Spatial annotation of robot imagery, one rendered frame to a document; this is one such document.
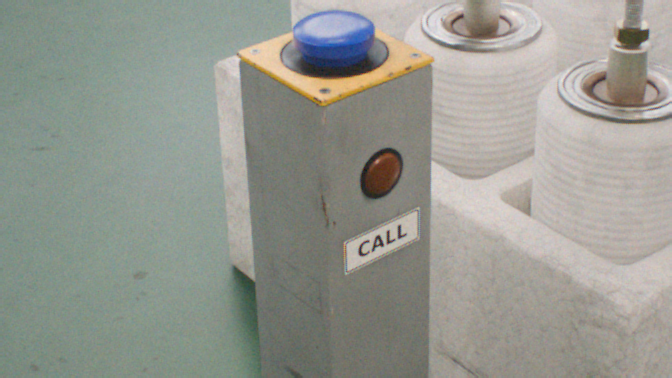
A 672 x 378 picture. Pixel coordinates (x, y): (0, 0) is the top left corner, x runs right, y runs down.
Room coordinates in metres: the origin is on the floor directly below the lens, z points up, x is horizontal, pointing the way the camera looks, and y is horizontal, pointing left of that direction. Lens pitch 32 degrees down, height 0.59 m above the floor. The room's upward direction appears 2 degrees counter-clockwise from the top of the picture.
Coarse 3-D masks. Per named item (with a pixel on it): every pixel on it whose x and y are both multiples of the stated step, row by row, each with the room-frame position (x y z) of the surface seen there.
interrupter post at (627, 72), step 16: (624, 48) 0.63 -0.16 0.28; (640, 48) 0.63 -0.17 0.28; (608, 64) 0.64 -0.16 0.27; (624, 64) 0.63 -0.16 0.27; (640, 64) 0.63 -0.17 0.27; (608, 80) 0.64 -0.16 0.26; (624, 80) 0.63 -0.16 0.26; (640, 80) 0.63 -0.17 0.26; (624, 96) 0.63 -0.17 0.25; (640, 96) 0.63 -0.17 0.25
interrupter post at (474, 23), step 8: (464, 0) 0.73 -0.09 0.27; (472, 0) 0.72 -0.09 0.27; (480, 0) 0.72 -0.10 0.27; (488, 0) 0.72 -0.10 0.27; (496, 0) 0.73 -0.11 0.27; (464, 8) 0.73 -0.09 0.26; (472, 8) 0.72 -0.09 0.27; (480, 8) 0.72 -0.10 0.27; (488, 8) 0.72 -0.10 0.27; (496, 8) 0.73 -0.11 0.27; (464, 16) 0.73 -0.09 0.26; (472, 16) 0.72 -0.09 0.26; (480, 16) 0.72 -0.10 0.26; (488, 16) 0.72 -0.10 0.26; (496, 16) 0.73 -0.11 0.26; (464, 24) 0.73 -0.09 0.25; (472, 24) 0.72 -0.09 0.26; (480, 24) 0.72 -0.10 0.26; (488, 24) 0.72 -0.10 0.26; (496, 24) 0.73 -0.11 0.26; (472, 32) 0.72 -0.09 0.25; (480, 32) 0.72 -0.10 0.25; (488, 32) 0.72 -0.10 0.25
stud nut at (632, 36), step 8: (616, 24) 0.64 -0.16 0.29; (616, 32) 0.64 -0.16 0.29; (624, 32) 0.63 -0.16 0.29; (632, 32) 0.63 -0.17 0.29; (640, 32) 0.63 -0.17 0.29; (648, 32) 0.63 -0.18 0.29; (616, 40) 0.64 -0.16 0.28; (624, 40) 0.63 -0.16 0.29; (632, 40) 0.63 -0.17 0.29; (640, 40) 0.63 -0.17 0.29
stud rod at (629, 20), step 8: (632, 0) 0.64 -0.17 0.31; (640, 0) 0.64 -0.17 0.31; (624, 8) 0.64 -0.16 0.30; (632, 8) 0.64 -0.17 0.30; (640, 8) 0.64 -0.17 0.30; (624, 16) 0.64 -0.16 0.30; (632, 16) 0.64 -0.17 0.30; (640, 16) 0.64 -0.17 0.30; (624, 24) 0.64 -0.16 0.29; (632, 24) 0.64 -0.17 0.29; (640, 24) 0.64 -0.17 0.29
